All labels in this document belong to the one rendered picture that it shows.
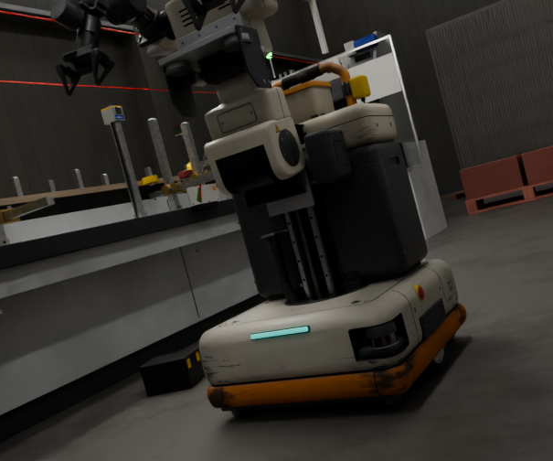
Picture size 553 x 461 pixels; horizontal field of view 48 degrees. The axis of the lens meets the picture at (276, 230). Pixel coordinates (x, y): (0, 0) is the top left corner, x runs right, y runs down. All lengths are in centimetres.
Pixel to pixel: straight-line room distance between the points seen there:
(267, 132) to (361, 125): 33
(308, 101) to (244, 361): 81
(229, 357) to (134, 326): 132
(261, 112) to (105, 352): 159
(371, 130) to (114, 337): 165
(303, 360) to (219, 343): 27
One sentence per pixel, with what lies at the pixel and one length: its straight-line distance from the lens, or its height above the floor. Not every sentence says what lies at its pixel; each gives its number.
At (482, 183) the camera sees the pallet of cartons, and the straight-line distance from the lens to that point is 696.
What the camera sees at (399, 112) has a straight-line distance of 547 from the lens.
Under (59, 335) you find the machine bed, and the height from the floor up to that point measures 30.
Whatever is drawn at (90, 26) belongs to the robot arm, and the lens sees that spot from 173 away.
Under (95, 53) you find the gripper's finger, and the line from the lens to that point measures 164.
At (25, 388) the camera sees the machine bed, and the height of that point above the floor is 16.
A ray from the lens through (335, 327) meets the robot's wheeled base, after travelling 161.
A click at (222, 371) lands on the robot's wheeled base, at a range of 184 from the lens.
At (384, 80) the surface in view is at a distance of 553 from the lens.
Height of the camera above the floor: 56
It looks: 2 degrees down
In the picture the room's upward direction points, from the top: 15 degrees counter-clockwise
